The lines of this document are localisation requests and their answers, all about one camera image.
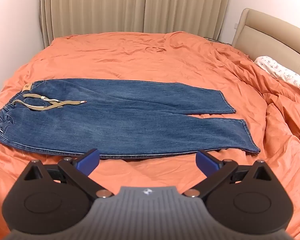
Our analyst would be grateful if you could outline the beige pleated curtain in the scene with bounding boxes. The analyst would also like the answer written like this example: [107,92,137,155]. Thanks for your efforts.
[39,0,232,49]

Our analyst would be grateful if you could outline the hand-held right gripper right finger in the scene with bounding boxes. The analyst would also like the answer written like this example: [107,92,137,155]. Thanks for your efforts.
[182,149,278,198]

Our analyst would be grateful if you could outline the blue denim pants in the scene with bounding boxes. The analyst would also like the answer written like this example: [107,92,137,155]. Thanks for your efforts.
[0,79,261,160]

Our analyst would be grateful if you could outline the white floral pillow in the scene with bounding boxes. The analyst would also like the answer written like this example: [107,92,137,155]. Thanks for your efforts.
[254,56,300,96]

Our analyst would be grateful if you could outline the beige upholstered bed frame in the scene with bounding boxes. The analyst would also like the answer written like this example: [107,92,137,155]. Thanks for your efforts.
[231,8,300,143]

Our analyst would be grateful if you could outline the black cable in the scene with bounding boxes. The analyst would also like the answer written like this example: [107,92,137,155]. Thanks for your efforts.
[204,37,232,46]

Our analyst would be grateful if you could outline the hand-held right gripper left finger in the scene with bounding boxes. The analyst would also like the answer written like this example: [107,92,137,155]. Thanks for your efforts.
[20,148,114,199]

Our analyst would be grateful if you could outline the orange duvet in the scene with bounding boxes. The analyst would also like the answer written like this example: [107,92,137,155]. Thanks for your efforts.
[0,31,300,240]

